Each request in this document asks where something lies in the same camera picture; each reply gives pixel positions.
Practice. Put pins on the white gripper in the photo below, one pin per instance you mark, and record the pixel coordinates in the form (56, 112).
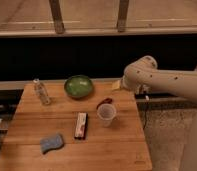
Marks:
(117, 85)

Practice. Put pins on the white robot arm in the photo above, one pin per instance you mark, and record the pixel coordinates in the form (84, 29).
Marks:
(145, 71)

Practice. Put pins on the small red object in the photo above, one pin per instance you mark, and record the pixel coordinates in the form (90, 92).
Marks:
(105, 101)

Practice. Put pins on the clear plastic cup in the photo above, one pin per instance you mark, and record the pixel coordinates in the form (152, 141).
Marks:
(106, 114)

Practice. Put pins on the green bowl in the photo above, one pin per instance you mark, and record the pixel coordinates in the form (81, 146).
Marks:
(78, 86)

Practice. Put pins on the clear plastic water bottle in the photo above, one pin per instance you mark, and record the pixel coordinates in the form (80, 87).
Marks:
(41, 92)

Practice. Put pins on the blue sponge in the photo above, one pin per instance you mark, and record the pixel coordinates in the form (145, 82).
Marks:
(53, 142)

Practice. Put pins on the right metal railing post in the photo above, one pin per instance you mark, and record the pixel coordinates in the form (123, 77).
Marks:
(122, 15)

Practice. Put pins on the metal railing post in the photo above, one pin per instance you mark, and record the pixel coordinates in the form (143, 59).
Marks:
(122, 15)
(57, 16)

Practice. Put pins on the left metal railing post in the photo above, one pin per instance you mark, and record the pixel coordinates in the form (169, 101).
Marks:
(57, 16)

